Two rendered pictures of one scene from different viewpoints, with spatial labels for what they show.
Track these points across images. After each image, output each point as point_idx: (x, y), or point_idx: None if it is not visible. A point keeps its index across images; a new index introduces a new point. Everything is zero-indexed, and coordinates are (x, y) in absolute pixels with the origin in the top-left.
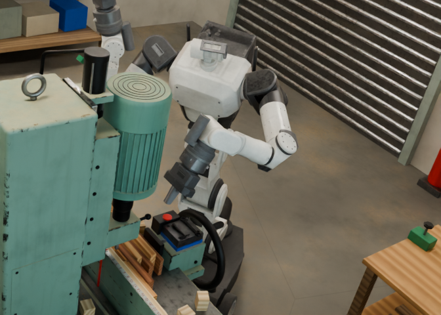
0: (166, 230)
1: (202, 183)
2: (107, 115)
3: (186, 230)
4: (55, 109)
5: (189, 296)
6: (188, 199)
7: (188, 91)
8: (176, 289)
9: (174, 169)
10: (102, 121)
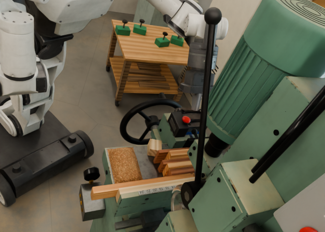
0: (192, 127)
1: None
2: (320, 69)
3: (195, 116)
4: None
5: (228, 147)
6: (29, 104)
7: (81, 4)
8: (222, 152)
9: (196, 80)
10: (317, 81)
